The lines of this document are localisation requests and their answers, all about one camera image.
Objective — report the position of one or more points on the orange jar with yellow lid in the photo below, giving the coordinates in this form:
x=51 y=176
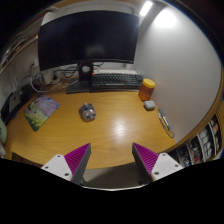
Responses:
x=146 y=91

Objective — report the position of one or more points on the white power strip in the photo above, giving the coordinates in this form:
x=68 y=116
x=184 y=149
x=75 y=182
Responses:
x=50 y=77

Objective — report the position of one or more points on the wooden wall shelf with items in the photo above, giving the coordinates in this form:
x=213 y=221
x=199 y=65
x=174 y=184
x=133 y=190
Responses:
x=15 y=50

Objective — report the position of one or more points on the floral print mouse pad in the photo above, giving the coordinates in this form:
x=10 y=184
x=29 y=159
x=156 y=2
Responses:
x=40 y=111

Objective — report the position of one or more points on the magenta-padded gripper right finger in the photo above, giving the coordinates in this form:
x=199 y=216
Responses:
x=162 y=165

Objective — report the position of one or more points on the dark mechanical keyboard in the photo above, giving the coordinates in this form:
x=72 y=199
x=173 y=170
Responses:
x=116 y=81

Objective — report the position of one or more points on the black box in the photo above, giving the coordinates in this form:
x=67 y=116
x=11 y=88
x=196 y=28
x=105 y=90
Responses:
x=25 y=95

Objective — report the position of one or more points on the shelf unit with small items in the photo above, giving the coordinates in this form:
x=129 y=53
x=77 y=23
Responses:
x=203 y=143

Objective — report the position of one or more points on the black curved monitor with stand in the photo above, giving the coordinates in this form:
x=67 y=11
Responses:
x=88 y=38

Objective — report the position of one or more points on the pale green object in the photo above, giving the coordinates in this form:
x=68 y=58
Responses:
x=2 y=130

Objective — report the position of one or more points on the bright ceiling light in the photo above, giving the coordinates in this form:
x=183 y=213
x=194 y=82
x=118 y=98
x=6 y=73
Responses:
x=146 y=8

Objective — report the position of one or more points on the silver mini computer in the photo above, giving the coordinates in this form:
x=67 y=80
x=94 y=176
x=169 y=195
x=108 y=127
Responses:
x=14 y=101

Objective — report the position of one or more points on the transparent computer mouse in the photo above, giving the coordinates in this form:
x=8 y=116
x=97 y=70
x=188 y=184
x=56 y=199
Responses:
x=88 y=112

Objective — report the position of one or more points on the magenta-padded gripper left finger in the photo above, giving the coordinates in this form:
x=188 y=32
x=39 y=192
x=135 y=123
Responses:
x=61 y=165

